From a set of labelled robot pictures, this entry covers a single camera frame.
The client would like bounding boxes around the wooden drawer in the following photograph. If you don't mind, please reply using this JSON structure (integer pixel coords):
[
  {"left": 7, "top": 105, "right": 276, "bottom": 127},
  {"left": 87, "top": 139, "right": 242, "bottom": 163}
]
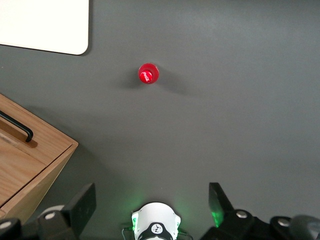
[
  {"left": 0, "top": 136, "right": 49, "bottom": 208},
  {"left": 0, "top": 94, "right": 73, "bottom": 165}
]

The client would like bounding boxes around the black drawer handle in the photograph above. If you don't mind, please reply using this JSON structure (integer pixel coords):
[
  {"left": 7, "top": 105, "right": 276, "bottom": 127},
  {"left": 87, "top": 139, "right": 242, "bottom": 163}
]
[{"left": 0, "top": 109, "right": 34, "bottom": 143}]

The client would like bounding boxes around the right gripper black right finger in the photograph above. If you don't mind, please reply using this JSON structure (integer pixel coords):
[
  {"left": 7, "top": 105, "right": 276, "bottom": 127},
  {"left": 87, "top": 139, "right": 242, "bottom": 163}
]
[{"left": 199, "top": 182, "right": 295, "bottom": 240}]

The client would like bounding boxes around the red cola bottle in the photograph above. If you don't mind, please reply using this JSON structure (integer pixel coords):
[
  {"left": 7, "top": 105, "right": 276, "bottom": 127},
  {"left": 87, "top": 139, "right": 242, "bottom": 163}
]
[{"left": 137, "top": 62, "right": 161, "bottom": 86}]

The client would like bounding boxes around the wooden drawer cabinet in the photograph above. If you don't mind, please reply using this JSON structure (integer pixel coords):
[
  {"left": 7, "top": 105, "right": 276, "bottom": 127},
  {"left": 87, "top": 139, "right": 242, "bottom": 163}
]
[{"left": 0, "top": 92, "right": 80, "bottom": 222}]

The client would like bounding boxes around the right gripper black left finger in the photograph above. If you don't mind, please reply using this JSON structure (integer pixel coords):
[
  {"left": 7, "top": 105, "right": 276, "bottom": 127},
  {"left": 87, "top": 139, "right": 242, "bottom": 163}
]
[{"left": 0, "top": 183, "right": 97, "bottom": 240}]

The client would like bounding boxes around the cream plastic tray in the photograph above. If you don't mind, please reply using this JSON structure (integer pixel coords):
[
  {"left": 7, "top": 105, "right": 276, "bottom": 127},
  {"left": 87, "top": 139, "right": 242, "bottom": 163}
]
[{"left": 0, "top": 0, "right": 90, "bottom": 56}]

